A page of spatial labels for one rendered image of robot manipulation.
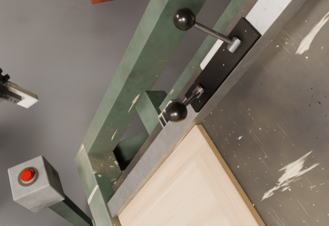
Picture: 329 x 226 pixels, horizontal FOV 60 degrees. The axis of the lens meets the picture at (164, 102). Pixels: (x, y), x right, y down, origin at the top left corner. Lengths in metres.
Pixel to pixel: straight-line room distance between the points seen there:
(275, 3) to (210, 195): 0.40
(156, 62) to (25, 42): 2.22
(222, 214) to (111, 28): 2.38
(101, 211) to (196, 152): 0.49
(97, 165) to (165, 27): 0.57
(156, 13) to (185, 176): 0.39
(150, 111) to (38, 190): 0.46
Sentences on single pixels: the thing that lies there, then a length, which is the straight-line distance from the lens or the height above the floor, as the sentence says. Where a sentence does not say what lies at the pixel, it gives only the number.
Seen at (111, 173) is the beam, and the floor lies 0.87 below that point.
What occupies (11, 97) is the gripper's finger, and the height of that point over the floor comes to 1.44.
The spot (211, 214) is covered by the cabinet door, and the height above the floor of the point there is 1.22.
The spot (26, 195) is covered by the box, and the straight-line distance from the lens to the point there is 1.07.
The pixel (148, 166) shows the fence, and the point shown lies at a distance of 0.76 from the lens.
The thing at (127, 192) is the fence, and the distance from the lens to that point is 0.88.
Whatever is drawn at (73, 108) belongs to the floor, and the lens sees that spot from 2.31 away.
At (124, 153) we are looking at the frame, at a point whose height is 0.79.
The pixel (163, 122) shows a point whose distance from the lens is 0.71.
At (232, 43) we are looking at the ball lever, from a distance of 0.52.
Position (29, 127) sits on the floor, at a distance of 2.34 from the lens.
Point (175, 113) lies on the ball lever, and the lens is 0.47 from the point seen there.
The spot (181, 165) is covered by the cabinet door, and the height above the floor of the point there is 1.22.
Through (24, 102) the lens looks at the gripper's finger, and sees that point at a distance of 0.62.
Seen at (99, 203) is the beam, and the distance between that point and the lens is 1.04.
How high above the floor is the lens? 1.87
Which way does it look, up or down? 57 degrees down
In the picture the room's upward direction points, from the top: straight up
